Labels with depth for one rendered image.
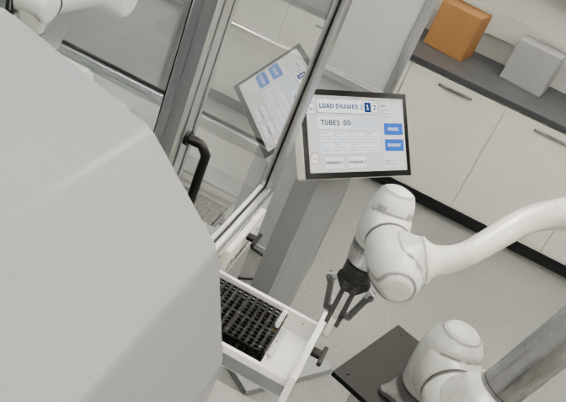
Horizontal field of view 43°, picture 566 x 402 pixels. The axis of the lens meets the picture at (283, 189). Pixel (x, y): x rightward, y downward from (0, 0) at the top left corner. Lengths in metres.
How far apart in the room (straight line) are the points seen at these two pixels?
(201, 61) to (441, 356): 1.09
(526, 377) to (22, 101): 1.31
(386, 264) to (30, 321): 0.97
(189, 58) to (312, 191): 1.62
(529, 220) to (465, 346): 0.41
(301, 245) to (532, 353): 1.33
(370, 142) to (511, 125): 1.96
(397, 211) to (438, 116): 2.95
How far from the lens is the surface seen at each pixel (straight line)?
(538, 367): 1.70
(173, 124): 1.12
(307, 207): 2.67
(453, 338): 1.88
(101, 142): 0.68
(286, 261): 2.83
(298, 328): 1.95
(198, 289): 0.72
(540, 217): 1.66
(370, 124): 2.61
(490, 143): 4.49
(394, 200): 1.55
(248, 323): 1.82
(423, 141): 4.54
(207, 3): 1.05
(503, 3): 5.01
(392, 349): 2.17
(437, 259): 1.49
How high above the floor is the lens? 2.08
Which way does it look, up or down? 30 degrees down
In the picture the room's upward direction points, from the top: 23 degrees clockwise
